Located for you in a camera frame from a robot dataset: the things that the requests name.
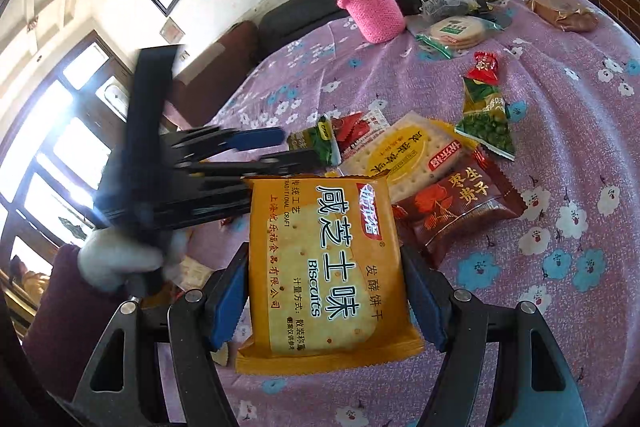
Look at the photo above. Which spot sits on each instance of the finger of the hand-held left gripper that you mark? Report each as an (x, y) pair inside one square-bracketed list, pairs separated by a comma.
[(295, 159), (260, 138)]

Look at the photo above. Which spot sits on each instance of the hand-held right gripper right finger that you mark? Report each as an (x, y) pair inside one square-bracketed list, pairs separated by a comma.
[(425, 302)]

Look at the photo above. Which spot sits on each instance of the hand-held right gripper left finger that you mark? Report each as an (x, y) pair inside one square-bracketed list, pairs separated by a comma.
[(227, 302)]

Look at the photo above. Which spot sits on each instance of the small green snack packet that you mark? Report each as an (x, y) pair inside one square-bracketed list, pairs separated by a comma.
[(315, 142)]

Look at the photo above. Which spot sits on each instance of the brown date snack packet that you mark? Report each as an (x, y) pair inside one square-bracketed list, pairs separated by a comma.
[(460, 207)]

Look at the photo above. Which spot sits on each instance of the orange biscuit packet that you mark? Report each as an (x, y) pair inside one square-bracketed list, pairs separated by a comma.
[(325, 257)]

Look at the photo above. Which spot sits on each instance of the pale yellow cracker packet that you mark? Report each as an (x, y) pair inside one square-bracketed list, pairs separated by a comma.
[(400, 152)]

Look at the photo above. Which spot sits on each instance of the green pea snack packet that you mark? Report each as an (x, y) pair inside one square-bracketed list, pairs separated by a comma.
[(487, 132)]

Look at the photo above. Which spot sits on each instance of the person's left forearm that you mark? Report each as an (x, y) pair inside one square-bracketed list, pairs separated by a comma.
[(60, 322)]

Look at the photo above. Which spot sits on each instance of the person's left hand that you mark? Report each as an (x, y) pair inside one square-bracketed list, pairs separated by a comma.
[(107, 257)]

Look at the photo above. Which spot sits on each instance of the pale snack packet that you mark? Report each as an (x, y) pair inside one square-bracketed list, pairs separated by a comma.
[(197, 272)]

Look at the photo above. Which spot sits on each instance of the red and white sachet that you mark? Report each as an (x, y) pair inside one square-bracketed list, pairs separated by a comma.
[(362, 127)]

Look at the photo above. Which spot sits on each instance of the maroon armchair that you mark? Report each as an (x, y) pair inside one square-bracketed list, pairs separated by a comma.
[(235, 52)]

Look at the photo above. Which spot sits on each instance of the wooden glass door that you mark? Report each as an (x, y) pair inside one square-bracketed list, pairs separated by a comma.
[(50, 132)]

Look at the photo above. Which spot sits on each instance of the small green triangular packet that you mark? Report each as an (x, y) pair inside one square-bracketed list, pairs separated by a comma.
[(479, 94)]

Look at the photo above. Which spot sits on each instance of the round cracker packet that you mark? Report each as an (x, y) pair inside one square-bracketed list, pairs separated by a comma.
[(455, 32)]

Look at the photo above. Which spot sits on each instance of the red candy packet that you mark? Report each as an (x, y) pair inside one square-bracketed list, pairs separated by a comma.
[(484, 66)]

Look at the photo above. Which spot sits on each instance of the brown pouch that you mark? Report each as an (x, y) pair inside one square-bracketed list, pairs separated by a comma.
[(565, 14)]

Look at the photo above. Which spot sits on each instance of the small wall plaque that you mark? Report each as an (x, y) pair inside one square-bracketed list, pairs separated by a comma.
[(172, 30)]

